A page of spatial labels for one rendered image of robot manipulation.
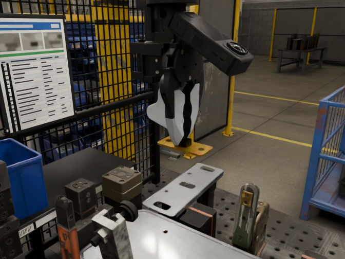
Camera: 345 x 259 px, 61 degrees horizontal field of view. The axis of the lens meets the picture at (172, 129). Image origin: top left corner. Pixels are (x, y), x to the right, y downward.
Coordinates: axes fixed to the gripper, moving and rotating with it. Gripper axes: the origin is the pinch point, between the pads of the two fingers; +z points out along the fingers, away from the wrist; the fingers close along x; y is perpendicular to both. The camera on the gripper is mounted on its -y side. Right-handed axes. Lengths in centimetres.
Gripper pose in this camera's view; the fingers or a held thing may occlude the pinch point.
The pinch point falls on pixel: (184, 135)
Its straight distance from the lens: 45.2
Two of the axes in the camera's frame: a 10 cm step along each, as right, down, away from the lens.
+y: -8.1, -1.9, 5.5
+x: -5.8, 2.7, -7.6
